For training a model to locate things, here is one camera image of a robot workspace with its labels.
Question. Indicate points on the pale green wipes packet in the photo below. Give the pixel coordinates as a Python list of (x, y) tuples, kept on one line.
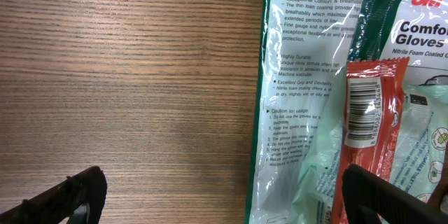
[(422, 141)]

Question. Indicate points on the red sachet packet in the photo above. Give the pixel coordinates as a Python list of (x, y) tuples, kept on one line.
[(374, 104)]

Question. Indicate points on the person's fingertip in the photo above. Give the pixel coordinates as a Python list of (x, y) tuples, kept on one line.
[(438, 199)]

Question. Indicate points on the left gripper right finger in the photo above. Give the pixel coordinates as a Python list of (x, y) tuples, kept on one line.
[(369, 199)]

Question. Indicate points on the green 3M gloves package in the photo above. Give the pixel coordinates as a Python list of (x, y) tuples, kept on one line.
[(305, 46)]

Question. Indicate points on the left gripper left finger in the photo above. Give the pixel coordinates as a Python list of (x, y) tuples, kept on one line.
[(78, 199)]

